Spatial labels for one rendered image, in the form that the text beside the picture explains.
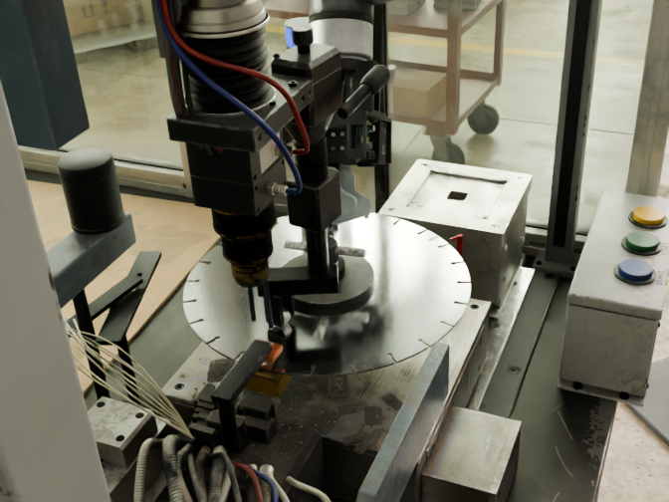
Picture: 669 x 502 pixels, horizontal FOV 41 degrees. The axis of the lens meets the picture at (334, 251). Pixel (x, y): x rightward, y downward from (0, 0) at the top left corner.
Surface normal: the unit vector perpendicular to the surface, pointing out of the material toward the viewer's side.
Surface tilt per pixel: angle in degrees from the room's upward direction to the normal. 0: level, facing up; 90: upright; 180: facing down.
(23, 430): 90
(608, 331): 90
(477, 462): 0
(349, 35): 62
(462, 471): 0
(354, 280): 5
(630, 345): 90
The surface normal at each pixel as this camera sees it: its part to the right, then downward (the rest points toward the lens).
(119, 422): -0.05, -0.85
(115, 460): -0.39, 0.51
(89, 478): 0.92, 0.17
